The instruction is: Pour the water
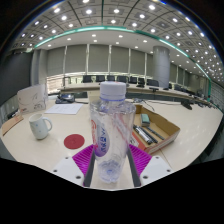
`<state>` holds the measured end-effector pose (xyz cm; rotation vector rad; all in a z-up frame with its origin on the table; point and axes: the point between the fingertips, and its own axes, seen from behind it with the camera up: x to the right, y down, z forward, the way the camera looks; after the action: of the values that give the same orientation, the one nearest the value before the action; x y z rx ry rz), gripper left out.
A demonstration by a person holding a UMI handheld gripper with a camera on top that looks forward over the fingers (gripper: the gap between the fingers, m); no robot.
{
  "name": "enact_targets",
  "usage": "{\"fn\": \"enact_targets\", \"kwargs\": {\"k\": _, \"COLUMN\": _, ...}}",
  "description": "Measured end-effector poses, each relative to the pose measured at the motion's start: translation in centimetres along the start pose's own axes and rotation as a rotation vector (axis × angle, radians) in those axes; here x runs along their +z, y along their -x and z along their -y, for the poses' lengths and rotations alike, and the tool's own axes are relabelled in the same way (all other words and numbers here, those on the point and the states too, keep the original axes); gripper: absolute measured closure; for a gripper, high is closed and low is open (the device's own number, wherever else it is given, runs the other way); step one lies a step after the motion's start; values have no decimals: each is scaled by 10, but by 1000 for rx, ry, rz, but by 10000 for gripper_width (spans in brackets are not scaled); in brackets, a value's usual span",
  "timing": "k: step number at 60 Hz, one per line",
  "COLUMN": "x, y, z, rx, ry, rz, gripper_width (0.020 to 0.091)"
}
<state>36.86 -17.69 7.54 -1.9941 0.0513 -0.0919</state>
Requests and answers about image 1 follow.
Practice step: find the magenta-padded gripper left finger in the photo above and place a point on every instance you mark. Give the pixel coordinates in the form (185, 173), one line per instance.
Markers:
(81, 161)

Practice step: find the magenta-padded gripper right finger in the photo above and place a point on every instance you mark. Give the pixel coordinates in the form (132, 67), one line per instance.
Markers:
(141, 161)

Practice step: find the clear plastic water bottle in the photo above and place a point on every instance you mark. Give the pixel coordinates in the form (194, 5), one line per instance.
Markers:
(111, 133)

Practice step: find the flat round red coaster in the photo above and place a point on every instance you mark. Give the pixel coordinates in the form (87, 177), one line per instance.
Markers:
(74, 141)

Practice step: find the white remote control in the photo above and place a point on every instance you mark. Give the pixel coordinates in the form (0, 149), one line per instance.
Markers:
(134, 140)

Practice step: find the silver and black marker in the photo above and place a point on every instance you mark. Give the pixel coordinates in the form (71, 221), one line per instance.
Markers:
(143, 134)

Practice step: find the black marker pen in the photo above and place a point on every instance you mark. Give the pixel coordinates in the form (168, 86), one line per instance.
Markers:
(156, 133)

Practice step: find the open brown red-sided cardboard box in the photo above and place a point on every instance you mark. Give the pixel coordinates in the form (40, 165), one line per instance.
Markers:
(165, 128)

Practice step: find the grey-green whiteboard eraser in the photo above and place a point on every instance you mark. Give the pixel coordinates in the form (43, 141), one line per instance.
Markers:
(145, 119)

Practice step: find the white ceramic mug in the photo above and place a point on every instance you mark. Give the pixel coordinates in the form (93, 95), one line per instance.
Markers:
(39, 126)

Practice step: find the white printed paper sheet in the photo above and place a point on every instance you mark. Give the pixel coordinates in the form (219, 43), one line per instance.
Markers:
(64, 108)

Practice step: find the black desk telephone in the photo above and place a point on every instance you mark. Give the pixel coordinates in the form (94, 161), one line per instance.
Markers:
(65, 98)

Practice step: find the black desk microphone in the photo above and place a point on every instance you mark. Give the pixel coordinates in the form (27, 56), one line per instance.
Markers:
(187, 105)

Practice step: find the long curved conference table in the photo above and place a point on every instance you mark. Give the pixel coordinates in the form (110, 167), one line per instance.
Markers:
(83, 88)

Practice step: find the large white cardboard box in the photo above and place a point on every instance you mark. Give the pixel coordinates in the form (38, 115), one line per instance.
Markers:
(31, 99)

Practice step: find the row of black office chairs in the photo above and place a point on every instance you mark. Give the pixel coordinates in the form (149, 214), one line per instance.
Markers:
(121, 79)

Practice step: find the round ceiling lights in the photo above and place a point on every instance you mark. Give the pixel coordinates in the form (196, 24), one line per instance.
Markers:
(88, 11)

